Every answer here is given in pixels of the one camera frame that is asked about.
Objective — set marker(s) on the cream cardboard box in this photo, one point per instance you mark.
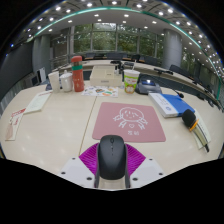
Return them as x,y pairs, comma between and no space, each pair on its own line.
105,78

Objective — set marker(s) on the red and white leaflet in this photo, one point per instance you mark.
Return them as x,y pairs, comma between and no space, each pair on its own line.
15,123

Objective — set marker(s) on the pink printed mouse pad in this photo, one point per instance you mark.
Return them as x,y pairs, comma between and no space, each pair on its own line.
106,121

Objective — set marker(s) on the printed drink cup with straw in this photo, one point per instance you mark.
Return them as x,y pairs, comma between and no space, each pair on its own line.
131,83

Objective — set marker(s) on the white paper cup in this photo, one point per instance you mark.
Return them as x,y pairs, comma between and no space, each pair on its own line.
54,82

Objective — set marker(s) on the blue and white book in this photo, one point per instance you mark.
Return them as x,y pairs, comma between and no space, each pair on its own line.
168,106

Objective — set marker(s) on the red bottle with green band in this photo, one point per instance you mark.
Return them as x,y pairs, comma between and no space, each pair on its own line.
78,76

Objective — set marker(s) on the dark office chairs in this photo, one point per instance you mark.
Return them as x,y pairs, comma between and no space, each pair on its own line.
115,56

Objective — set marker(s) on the black computer mouse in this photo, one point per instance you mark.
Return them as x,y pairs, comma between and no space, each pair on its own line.
111,160

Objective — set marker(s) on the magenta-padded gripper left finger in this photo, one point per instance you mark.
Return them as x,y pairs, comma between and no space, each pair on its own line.
78,169

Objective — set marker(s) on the white paper booklet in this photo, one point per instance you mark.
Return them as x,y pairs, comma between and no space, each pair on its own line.
37,102

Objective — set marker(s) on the black handheld microphone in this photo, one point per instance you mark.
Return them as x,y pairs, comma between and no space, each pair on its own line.
188,118

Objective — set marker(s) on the white lidded mug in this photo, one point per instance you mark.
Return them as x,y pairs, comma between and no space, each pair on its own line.
66,83

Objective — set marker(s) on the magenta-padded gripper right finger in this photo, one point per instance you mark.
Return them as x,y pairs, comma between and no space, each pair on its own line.
146,169

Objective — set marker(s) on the ceiling lights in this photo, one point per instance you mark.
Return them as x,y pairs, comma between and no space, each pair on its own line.
96,15

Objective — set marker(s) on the colourful sticker sheet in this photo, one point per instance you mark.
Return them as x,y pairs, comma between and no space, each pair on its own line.
100,91

